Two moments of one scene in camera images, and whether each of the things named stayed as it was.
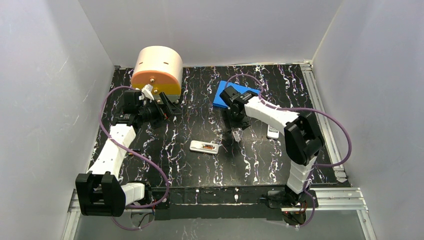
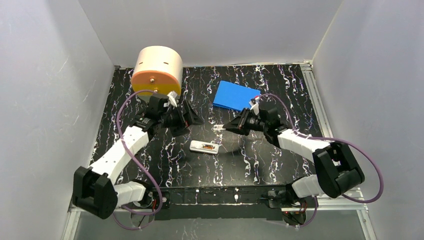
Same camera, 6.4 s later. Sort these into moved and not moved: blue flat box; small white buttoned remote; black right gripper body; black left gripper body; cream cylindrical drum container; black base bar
Moved: black left gripper body; black right gripper body
Not moved: small white buttoned remote; blue flat box; black base bar; cream cylindrical drum container
